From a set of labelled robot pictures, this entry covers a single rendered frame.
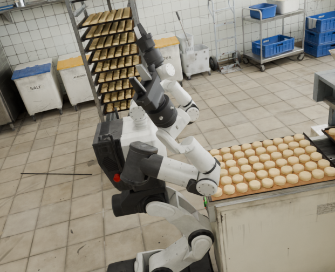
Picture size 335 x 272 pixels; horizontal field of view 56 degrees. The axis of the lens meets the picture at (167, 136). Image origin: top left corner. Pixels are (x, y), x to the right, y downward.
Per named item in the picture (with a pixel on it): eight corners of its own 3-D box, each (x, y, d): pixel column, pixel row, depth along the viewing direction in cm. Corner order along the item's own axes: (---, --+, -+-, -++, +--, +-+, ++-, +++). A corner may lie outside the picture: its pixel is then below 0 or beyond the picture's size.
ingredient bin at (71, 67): (72, 114, 483) (55, 66, 446) (73, 99, 538) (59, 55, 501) (107, 105, 489) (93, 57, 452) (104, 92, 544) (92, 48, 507)
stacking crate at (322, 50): (335, 45, 559) (336, 34, 549) (350, 51, 524) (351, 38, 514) (303, 52, 555) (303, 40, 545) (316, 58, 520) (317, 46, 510)
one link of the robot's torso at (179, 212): (200, 257, 171) (137, 214, 153) (195, 232, 187) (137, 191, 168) (221, 242, 167) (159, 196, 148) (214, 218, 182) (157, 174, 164)
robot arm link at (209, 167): (196, 151, 106) (228, 187, 114) (200, 133, 114) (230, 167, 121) (172, 163, 112) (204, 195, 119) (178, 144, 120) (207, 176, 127)
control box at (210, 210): (207, 190, 175) (204, 170, 168) (216, 221, 154) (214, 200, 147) (200, 191, 175) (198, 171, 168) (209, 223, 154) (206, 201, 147)
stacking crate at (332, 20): (335, 22, 541) (337, 9, 531) (353, 25, 506) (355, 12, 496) (304, 29, 533) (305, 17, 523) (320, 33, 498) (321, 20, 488)
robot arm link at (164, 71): (167, 52, 156) (178, 72, 158) (152, 60, 163) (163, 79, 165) (154, 58, 148) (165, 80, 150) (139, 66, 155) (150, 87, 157)
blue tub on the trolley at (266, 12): (264, 13, 510) (264, 2, 502) (278, 15, 476) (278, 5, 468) (247, 17, 506) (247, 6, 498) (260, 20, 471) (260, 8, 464)
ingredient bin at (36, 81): (30, 123, 476) (9, 75, 438) (34, 108, 531) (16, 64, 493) (66, 115, 484) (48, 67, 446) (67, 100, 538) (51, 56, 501)
